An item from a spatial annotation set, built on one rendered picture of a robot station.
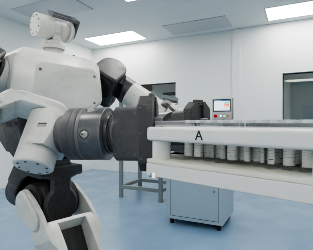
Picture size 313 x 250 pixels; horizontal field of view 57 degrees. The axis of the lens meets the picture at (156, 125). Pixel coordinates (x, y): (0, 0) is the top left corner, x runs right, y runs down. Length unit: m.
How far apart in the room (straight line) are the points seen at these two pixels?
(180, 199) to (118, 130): 2.77
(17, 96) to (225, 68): 5.45
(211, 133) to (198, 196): 2.78
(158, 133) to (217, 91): 5.43
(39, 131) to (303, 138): 0.38
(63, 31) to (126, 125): 0.54
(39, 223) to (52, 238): 0.06
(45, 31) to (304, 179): 0.76
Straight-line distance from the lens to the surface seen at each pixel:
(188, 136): 0.37
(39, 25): 0.89
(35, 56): 0.82
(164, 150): 0.41
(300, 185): 0.31
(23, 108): 0.56
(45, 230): 0.82
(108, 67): 1.00
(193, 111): 0.56
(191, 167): 0.37
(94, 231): 0.86
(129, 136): 0.45
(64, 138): 0.47
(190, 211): 3.19
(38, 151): 0.49
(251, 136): 0.32
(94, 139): 0.45
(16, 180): 0.99
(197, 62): 6.03
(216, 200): 3.07
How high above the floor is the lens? 1.09
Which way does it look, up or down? level
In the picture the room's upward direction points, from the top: straight up
